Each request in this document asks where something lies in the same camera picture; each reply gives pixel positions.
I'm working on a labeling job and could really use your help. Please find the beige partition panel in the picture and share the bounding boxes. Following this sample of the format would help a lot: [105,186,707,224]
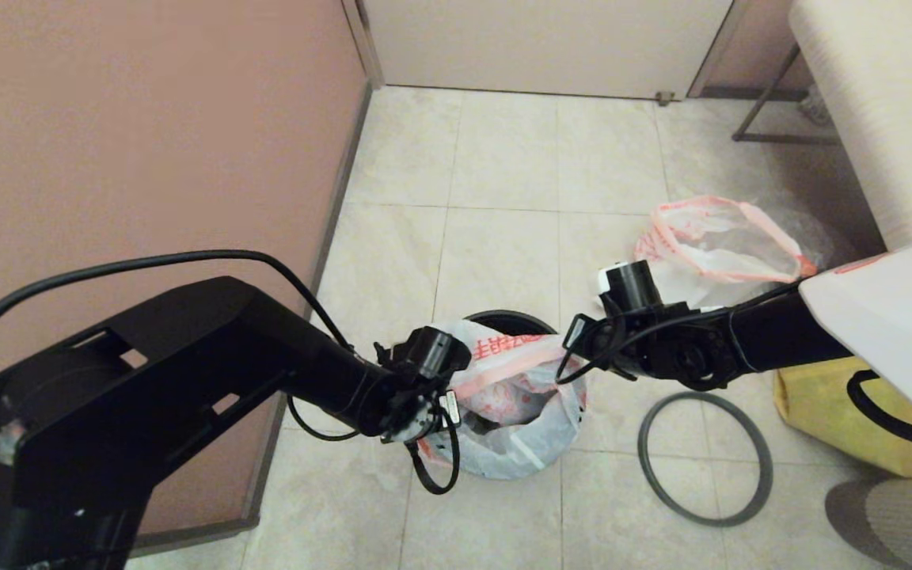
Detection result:
[361,0,738,101]

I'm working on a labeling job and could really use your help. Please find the yellow fabric tote bag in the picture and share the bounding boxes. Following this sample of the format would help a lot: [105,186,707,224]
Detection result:
[773,356,912,478]

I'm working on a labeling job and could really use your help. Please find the clear bag with black contents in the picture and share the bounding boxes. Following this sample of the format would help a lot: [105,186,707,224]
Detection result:
[765,206,861,278]

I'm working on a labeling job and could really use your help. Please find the white red bag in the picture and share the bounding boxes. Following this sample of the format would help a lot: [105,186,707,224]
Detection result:
[634,196,819,310]

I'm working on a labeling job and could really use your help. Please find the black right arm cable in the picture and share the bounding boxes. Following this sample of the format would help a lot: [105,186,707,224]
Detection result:
[555,281,805,386]

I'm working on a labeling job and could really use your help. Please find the black round trash bin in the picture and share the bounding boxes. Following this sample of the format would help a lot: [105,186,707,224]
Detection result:
[464,310,558,337]

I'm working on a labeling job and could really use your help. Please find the grey plastic bin ring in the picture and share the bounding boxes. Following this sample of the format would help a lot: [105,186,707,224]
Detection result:
[637,391,773,528]

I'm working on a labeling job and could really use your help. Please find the dark metal bench frame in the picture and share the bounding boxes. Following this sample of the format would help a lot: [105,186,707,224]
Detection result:
[733,44,841,144]

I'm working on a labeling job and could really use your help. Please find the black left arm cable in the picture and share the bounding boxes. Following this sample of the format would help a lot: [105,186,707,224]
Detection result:
[0,249,462,570]

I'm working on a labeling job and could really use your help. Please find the cream ribbed bench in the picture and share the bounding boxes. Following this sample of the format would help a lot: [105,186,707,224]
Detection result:
[788,0,912,253]

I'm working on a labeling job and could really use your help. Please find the white plastic bag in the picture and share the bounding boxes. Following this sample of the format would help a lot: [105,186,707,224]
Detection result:
[416,319,588,481]

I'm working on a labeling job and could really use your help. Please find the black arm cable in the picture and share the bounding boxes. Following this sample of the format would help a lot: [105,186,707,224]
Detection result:
[555,281,805,386]
[0,249,462,570]

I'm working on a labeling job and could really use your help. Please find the pink brown partition panel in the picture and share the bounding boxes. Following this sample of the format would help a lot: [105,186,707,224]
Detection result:
[0,0,372,555]

